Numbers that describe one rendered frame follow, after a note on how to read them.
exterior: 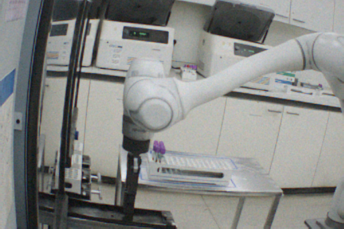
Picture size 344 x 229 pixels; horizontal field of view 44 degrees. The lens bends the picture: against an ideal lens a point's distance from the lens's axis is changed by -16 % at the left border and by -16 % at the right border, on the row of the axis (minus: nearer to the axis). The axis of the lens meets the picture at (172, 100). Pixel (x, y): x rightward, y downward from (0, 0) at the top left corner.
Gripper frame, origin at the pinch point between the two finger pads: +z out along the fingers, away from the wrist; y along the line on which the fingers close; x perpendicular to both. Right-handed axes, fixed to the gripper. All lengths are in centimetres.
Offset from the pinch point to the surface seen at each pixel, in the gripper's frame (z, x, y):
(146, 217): 3.9, 5.2, 2.7
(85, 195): 2.6, -13.1, -5.1
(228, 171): -3.0, 36.9, -27.8
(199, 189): 2.4, 26.1, -22.4
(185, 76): -8, 55, -221
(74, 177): -2.0, -17.1, -7.8
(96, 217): 2.8, -10.1, 10.2
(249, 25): -54, 112, -262
